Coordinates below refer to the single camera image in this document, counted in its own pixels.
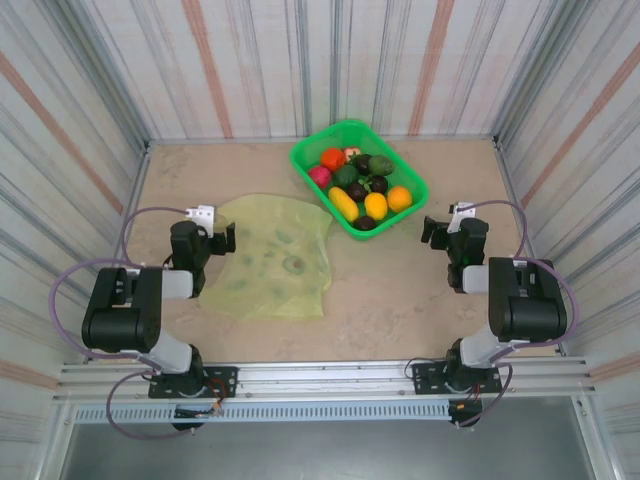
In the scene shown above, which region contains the fake orange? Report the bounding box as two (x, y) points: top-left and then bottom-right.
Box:
(386, 185), (414, 213)

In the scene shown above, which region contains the yellow fake lemon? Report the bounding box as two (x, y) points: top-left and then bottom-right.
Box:
(363, 192), (389, 221)

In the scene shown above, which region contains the yellow printed plastic bag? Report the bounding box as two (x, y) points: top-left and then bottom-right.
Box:
(198, 193), (335, 321)

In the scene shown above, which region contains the elongated yellow fake fruit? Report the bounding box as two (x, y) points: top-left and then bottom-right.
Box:
(327, 186), (360, 224)

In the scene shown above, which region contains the dark green fake avocado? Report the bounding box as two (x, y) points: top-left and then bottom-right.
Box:
(332, 164), (361, 189)

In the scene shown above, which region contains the pink fake dragon fruit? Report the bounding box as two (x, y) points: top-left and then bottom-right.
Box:
(307, 165), (333, 190)

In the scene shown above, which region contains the red-orange fake tomato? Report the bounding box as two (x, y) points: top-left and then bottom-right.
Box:
(320, 147), (347, 173)

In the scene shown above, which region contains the green plastic basket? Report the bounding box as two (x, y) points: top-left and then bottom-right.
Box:
(289, 118), (431, 242)

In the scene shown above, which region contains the green fake lime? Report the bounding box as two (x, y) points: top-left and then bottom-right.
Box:
(368, 154), (396, 177)

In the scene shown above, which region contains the black electronics module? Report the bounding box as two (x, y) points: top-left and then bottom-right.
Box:
(447, 399), (484, 430)
(171, 405), (224, 432)

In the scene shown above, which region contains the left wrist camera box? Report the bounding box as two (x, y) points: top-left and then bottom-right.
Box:
(183, 204), (217, 237)

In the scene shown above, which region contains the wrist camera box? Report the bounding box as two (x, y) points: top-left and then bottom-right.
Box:
(448, 201), (477, 234)
(183, 204), (217, 237)

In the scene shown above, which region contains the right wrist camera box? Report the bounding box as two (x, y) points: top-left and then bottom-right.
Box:
(448, 201), (477, 234)

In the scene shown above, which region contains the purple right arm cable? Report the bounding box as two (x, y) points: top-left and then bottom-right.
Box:
(457, 199), (580, 430)

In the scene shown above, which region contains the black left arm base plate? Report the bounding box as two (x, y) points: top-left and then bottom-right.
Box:
(148, 366), (239, 400)

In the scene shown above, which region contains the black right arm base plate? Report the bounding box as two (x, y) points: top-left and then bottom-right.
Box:
(410, 362), (503, 396)

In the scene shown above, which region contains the aluminium mounting rail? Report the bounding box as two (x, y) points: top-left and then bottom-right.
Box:
(52, 357), (599, 401)

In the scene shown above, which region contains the grey slotted cable duct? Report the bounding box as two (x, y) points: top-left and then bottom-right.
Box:
(73, 402), (454, 424)

